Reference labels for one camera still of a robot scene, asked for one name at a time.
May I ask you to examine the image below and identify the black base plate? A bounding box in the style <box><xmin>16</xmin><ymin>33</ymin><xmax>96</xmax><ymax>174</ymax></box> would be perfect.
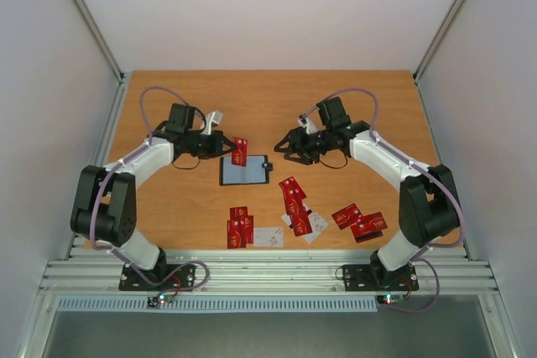
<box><xmin>118</xmin><ymin>263</ymin><xmax>196</xmax><ymax>292</ymax></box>
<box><xmin>342</xmin><ymin>264</ymin><xmax>420</xmax><ymax>293</ymax></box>

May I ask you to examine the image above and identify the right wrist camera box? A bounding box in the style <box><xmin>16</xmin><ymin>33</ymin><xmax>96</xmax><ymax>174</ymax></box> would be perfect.
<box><xmin>297</xmin><ymin>113</ymin><xmax>318</xmax><ymax>134</ymax></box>

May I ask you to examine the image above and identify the aluminium rail base front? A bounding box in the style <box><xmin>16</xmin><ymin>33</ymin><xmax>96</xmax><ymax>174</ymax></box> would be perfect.
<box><xmin>39</xmin><ymin>247</ymin><xmax>498</xmax><ymax>296</ymax></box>

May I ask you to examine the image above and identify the black leather card holder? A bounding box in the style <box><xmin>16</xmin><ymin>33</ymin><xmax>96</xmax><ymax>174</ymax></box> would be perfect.
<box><xmin>219</xmin><ymin>155</ymin><xmax>274</xmax><ymax>186</ymax></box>

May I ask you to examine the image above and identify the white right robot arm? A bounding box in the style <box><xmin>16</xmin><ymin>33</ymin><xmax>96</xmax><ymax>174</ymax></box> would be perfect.
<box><xmin>274</xmin><ymin>96</ymin><xmax>465</xmax><ymax>290</ymax></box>

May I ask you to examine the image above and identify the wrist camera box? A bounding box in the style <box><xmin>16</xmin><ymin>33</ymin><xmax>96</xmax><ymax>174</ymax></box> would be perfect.
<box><xmin>201</xmin><ymin>110</ymin><xmax>223</xmax><ymax>136</ymax></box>
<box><xmin>297</xmin><ymin>113</ymin><xmax>318</xmax><ymax>134</ymax></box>

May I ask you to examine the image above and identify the white card right centre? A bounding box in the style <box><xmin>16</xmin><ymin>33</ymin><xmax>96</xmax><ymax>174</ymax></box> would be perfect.
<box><xmin>302</xmin><ymin>212</ymin><xmax>329</xmax><ymax>244</ymax></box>

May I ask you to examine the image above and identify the aluminium frame post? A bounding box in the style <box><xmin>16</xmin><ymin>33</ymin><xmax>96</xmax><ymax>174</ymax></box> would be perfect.
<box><xmin>46</xmin><ymin>0</ymin><xmax>127</xmax><ymax>82</ymax></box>
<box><xmin>413</xmin><ymin>0</ymin><xmax>494</xmax><ymax>82</ymax></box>

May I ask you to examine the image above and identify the grey slotted cable duct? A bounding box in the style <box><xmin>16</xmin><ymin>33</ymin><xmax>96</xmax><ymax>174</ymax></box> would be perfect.
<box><xmin>57</xmin><ymin>295</ymin><xmax>378</xmax><ymax>314</ymax></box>

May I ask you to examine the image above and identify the right small circuit board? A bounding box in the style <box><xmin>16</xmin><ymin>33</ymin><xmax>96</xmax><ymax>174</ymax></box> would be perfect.
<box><xmin>377</xmin><ymin>293</ymin><xmax>407</xmax><ymax>305</ymax></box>

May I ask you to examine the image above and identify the left aluminium frame post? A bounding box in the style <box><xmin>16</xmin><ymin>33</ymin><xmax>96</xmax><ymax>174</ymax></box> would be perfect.
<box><xmin>46</xmin><ymin>0</ymin><xmax>127</xmax><ymax>82</ymax></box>

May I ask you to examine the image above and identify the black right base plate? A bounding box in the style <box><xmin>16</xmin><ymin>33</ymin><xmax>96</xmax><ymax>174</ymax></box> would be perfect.
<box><xmin>342</xmin><ymin>264</ymin><xmax>420</xmax><ymax>293</ymax></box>

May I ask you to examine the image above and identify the red card under left pile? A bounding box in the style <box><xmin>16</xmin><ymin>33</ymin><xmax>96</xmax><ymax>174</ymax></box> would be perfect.
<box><xmin>229</xmin><ymin>206</ymin><xmax>248</xmax><ymax>222</ymax></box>

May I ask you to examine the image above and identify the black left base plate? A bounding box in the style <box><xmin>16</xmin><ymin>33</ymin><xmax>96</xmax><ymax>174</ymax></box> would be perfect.
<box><xmin>118</xmin><ymin>263</ymin><xmax>196</xmax><ymax>292</ymax></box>

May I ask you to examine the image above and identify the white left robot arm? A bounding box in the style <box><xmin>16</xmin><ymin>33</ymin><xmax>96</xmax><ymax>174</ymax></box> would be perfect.
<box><xmin>70</xmin><ymin>103</ymin><xmax>237</xmax><ymax>289</ymax></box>

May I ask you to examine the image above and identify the small circuit board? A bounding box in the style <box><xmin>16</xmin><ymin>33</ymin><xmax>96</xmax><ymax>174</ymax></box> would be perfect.
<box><xmin>377</xmin><ymin>293</ymin><xmax>407</xmax><ymax>305</ymax></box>
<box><xmin>146</xmin><ymin>294</ymin><xmax>175</xmax><ymax>309</ymax></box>

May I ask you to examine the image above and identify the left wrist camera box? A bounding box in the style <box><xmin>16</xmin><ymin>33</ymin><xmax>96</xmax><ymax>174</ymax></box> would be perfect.
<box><xmin>201</xmin><ymin>110</ymin><xmax>223</xmax><ymax>136</ymax></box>

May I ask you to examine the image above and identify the right aluminium frame post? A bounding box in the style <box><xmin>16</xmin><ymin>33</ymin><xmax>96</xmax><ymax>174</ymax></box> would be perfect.
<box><xmin>413</xmin><ymin>0</ymin><xmax>494</xmax><ymax>82</ymax></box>

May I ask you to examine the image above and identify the red striped card far right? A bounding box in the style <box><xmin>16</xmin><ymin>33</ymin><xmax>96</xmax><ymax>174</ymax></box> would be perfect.
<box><xmin>355</xmin><ymin>231</ymin><xmax>383</xmax><ymax>243</ymax></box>

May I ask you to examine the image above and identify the white card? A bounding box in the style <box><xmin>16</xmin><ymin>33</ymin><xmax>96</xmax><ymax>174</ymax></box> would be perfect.
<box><xmin>302</xmin><ymin>212</ymin><xmax>329</xmax><ymax>244</ymax></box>
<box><xmin>253</xmin><ymin>227</ymin><xmax>284</xmax><ymax>248</ymax></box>

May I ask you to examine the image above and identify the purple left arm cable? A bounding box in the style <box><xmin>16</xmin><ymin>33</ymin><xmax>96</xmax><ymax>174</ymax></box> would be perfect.
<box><xmin>90</xmin><ymin>87</ymin><xmax>211</xmax><ymax>292</ymax></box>

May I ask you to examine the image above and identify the red card upper centre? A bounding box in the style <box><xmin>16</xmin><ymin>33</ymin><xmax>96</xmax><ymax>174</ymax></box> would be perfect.
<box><xmin>279</xmin><ymin>176</ymin><xmax>307</xmax><ymax>200</ymax></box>

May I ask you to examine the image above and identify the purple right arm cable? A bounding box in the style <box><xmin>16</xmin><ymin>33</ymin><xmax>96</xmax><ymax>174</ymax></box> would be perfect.
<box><xmin>301</xmin><ymin>88</ymin><xmax>467</xmax><ymax>313</ymax></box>

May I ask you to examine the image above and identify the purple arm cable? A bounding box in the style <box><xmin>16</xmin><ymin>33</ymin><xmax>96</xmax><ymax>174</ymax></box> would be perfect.
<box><xmin>301</xmin><ymin>88</ymin><xmax>467</xmax><ymax>313</ymax></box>
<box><xmin>90</xmin><ymin>87</ymin><xmax>211</xmax><ymax>292</ymax></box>

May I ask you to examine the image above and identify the red vip card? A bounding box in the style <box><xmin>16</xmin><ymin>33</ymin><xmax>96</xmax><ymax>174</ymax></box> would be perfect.
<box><xmin>232</xmin><ymin>137</ymin><xmax>248</xmax><ymax>167</ymax></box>
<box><xmin>331</xmin><ymin>203</ymin><xmax>362</xmax><ymax>230</ymax></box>
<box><xmin>227</xmin><ymin>220</ymin><xmax>247</xmax><ymax>249</ymax></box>
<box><xmin>351</xmin><ymin>212</ymin><xmax>388</xmax><ymax>238</ymax></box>
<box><xmin>289</xmin><ymin>210</ymin><xmax>313</xmax><ymax>236</ymax></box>

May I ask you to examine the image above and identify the left small circuit board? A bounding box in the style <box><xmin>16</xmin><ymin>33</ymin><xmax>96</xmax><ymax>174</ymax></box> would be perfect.
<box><xmin>146</xmin><ymin>294</ymin><xmax>175</xmax><ymax>309</ymax></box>

